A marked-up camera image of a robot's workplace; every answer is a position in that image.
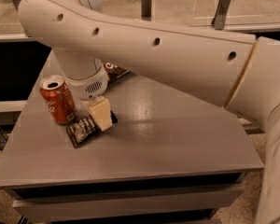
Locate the grey cabinet drawer front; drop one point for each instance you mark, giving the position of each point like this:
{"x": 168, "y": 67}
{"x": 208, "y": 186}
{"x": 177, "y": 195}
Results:
{"x": 128, "y": 203}

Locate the brown chip bag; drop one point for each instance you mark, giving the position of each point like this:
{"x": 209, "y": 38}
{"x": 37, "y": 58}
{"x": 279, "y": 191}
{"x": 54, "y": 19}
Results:
{"x": 113, "y": 72}

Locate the middle metal railing bracket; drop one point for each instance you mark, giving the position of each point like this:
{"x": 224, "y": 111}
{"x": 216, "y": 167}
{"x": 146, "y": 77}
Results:
{"x": 146, "y": 9}

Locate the black rxbar chocolate bar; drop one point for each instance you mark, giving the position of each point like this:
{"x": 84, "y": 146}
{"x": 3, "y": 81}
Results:
{"x": 81, "y": 131}

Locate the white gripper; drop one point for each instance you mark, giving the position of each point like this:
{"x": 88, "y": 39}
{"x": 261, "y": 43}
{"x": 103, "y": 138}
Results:
{"x": 88, "y": 88}

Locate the right metal railing bracket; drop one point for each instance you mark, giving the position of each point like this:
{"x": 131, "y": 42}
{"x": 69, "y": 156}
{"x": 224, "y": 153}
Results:
{"x": 219, "y": 19}

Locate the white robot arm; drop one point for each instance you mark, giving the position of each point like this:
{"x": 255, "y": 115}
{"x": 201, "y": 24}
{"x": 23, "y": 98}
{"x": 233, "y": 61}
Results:
{"x": 236, "y": 71}

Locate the red coke can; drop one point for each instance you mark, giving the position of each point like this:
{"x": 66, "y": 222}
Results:
{"x": 58, "y": 99}

